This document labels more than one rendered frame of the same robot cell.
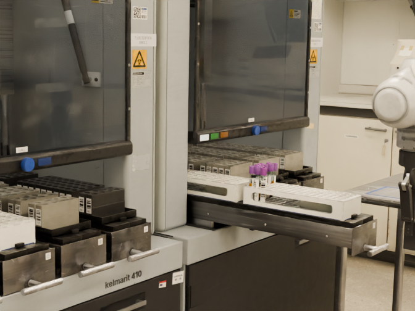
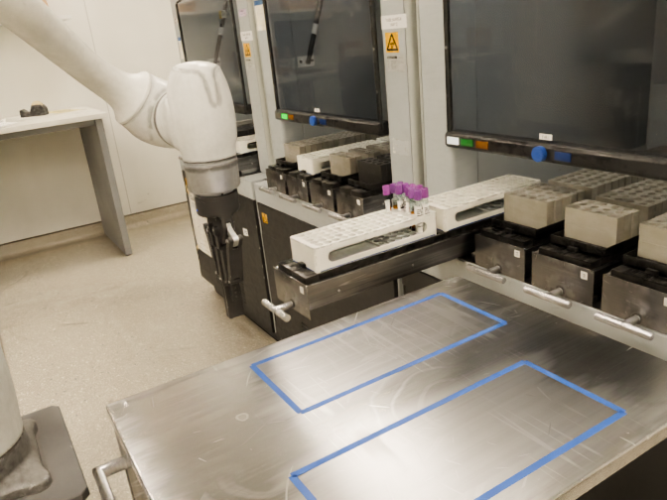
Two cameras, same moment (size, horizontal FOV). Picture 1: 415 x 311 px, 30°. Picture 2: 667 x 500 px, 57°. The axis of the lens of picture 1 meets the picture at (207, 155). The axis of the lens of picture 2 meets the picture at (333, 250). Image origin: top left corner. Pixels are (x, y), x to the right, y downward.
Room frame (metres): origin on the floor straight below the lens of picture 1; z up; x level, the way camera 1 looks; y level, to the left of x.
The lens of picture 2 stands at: (2.35, -1.35, 1.25)
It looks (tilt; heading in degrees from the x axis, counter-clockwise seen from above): 20 degrees down; 113
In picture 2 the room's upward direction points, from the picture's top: 6 degrees counter-clockwise
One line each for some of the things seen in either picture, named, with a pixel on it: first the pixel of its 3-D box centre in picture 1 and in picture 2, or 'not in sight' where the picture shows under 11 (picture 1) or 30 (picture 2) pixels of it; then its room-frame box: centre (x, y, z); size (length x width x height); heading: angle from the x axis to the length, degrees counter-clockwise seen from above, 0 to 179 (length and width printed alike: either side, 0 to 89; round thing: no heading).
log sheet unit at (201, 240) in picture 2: not in sight; (198, 222); (0.68, 0.98, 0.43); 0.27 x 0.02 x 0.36; 143
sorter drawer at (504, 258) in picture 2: not in sight; (600, 216); (2.40, 0.09, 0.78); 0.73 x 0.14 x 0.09; 53
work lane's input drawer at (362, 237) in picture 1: (255, 214); (419, 245); (2.04, -0.13, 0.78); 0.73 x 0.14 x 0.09; 53
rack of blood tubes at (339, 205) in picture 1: (300, 202); (365, 238); (1.96, -0.24, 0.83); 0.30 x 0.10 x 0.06; 53
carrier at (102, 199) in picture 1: (105, 203); (372, 172); (1.82, 0.24, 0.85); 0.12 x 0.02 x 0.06; 143
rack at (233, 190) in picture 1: (203, 186); (479, 203); (2.15, 0.01, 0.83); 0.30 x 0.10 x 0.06; 53
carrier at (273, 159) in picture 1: (265, 167); (593, 226); (2.38, -0.18, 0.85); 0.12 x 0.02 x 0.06; 142
